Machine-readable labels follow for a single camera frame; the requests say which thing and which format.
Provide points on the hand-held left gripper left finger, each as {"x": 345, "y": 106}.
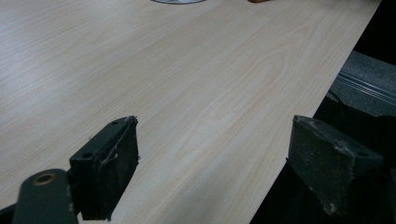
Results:
{"x": 102, "y": 174}

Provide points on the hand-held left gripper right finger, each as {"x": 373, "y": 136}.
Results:
{"x": 323, "y": 165}

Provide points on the orange object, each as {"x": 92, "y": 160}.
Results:
{"x": 257, "y": 1}

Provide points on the grey metal rail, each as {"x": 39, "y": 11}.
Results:
{"x": 364, "y": 84}

